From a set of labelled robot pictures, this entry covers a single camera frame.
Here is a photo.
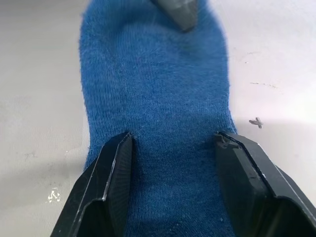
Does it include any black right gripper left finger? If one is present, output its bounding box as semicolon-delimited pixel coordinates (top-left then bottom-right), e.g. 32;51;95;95
50;130;135;237

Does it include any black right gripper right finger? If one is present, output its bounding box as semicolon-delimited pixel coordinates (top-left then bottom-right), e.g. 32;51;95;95
213;130;316;237

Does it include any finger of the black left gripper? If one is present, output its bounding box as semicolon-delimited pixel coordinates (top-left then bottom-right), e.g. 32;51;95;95
150;0;198;32

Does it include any blue cloth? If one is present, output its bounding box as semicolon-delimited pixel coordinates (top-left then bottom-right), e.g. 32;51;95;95
79;0;239;237

